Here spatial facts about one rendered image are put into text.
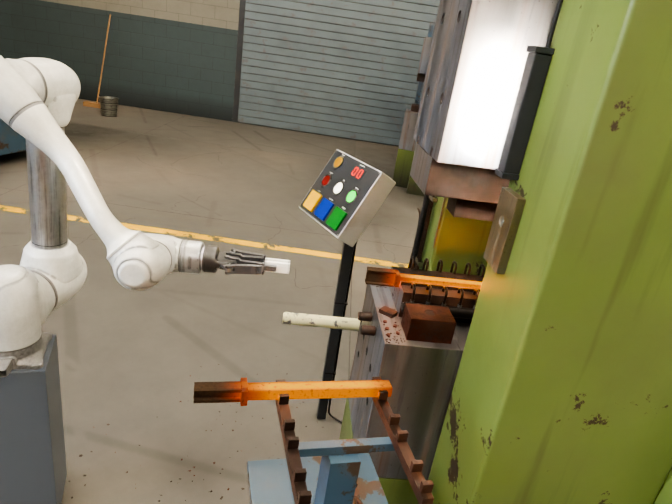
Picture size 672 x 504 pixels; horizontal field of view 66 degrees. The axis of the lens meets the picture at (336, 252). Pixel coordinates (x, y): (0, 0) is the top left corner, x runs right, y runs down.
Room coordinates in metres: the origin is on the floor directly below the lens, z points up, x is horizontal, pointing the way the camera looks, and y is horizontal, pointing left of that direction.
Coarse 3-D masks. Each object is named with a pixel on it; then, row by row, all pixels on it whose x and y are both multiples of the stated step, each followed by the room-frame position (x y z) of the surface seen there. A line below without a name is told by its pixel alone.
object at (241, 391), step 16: (208, 384) 0.83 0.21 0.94; (224, 384) 0.84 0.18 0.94; (240, 384) 0.85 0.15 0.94; (256, 384) 0.86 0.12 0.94; (272, 384) 0.87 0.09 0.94; (288, 384) 0.87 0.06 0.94; (304, 384) 0.88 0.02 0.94; (320, 384) 0.89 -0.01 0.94; (336, 384) 0.90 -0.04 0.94; (352, 384) 0.91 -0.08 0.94; (368, 384) 0.91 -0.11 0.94; (384, 384) 0.92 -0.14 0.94; (208, 400) 0.81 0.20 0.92; (224, 400) 0.82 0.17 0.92; (240, 400) 0.83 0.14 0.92
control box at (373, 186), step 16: (352, 160) 1.94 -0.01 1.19; (320, 176) 2.02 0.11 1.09; (336, 176) 1.94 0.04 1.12; (352, 176) 1.87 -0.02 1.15; (368, 176) 1.81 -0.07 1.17; (384, 176) 1.78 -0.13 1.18; (320, 192) 1.95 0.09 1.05; (368, 192) 1.75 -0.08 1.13; (384, 192) 1.79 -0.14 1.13; (304, 208) 1.95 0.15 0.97; (352, 208) 1.75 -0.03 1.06; (368, 208) 1.76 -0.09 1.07; (320, 224) 1.82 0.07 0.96; (352, 224) 1.73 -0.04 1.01; (352, 240) 1.73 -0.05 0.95
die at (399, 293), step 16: (400, 272) 1.42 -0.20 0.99; (416, 272) 1.43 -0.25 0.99; (432, 272) 1.48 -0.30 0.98; (448, 272) 1.50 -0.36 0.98; (400, 288) 1.32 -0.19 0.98; (416, 288) 1.32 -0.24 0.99; (432, 288) 1.33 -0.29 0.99; (448, 288) 1.34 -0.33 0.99; (464, 288) 1.35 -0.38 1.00; (400, 304) 1.28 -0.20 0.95; (432, 304) 1.29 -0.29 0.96; (448, 304) 1.29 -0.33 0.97; (464, 304) 1.30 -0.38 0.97; (464, 320) 1.30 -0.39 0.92
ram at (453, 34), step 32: (448, 0) 1.43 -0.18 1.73; (480, 0) 1.23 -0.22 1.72; (512, 0) 1.24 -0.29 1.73; (544, 0) 1.25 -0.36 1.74; (448, 32) 1.37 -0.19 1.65; (480, 32) 1.23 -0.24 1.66; (512, 32) 1.24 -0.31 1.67; (544, 32) 1.25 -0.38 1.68; (448, 64) 1.31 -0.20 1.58; (480, 64) 1.24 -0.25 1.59; (512, 64) 1.24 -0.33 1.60; (448, 96) 1.25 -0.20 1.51; (480, 96) 1.24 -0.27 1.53; (512, 96) 1.25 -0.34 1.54; (416, 128) 1.51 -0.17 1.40; (448, 128) 1.23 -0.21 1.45; (480, 128) 1.24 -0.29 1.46; (448, 160) 1.23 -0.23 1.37; (480, 160) 1.24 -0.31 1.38
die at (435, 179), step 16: (416, 144) 1.47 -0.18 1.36; (416, 160) 1.43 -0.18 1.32; (432, 160) 1.28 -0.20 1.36; (416, 176) 1.40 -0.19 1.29; (432, 176) 1.28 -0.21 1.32; (448, 176) 1.29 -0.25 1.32; (464, 176) 1.29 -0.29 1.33; (480, 176) 1.29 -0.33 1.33; (496, 176) 1.30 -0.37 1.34; (432, 192) 1.28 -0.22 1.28; (448, 192) 1.29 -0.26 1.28; (464, 192) 1.29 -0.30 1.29; (480, 192) 1.30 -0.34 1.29; (496, 192) 1.30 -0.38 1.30
